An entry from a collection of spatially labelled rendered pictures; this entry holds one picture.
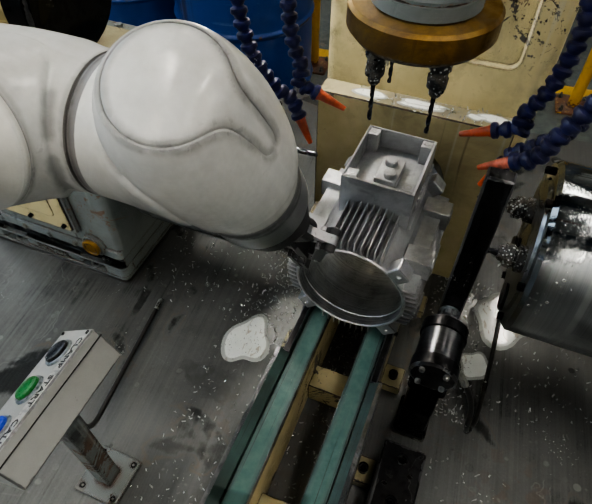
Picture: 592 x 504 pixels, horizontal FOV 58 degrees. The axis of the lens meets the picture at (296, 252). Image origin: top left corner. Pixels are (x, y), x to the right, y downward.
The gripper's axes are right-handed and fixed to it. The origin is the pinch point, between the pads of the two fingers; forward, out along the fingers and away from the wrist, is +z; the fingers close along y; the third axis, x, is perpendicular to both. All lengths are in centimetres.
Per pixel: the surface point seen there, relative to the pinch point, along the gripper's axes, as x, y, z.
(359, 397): 15.3, -11.6, 12.7
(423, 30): -24.6, -7.7, -12.5
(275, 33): -96, 67, 115
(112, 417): 31.9, 24.3, 16.7
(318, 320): 6.9, -1.8, 17.5
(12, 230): 9, 64, 26
